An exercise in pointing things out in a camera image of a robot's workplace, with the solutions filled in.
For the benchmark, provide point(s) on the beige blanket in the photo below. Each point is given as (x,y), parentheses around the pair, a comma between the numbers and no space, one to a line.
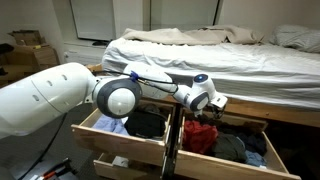
(206,35)

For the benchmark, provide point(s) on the wooden drawer with blue shirt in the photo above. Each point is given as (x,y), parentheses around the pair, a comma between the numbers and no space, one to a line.
(116,143)

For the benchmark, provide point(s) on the cardboard box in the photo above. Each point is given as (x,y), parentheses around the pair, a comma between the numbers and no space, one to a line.
(26,37)

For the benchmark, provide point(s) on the white sheeted mattress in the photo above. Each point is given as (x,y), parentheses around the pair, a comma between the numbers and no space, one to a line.
(250,73)

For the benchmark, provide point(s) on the white item in low drawer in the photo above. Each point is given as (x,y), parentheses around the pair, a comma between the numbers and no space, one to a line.
(120,161)

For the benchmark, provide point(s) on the wooden drawer with dark clothes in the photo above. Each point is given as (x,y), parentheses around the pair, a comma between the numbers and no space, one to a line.
(206,166)

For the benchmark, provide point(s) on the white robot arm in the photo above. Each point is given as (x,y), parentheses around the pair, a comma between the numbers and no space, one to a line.
(50,96)

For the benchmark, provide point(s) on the black folded clothing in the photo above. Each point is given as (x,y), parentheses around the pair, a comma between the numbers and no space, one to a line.
(145,125)

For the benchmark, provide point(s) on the light blue shirt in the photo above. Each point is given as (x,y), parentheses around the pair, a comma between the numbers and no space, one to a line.
(110,125)

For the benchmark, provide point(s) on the blue denim clothing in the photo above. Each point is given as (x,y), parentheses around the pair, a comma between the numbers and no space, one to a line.
(256,159)

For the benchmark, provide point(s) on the dark green clothing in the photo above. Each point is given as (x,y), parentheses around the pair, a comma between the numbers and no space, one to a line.
(228,148)

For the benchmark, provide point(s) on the grey clothing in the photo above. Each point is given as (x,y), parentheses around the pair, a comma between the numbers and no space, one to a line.
(151,108)

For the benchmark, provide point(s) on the wooden bed frame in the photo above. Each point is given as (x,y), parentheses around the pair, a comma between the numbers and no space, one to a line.
(266,113)

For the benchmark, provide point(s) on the dark navy clothing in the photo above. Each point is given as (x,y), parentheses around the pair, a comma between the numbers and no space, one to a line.
(255,143)

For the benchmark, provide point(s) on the grey striped pillow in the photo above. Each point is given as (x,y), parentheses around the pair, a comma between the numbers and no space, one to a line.
(296,38)

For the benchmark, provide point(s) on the orange piece of clothing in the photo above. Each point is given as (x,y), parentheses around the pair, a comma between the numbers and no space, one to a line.
(200,136)

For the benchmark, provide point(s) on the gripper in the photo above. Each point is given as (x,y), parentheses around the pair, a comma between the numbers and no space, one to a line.
(218,101)

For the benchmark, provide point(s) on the low wooden drawer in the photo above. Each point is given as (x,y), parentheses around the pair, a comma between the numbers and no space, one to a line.
(110,168)

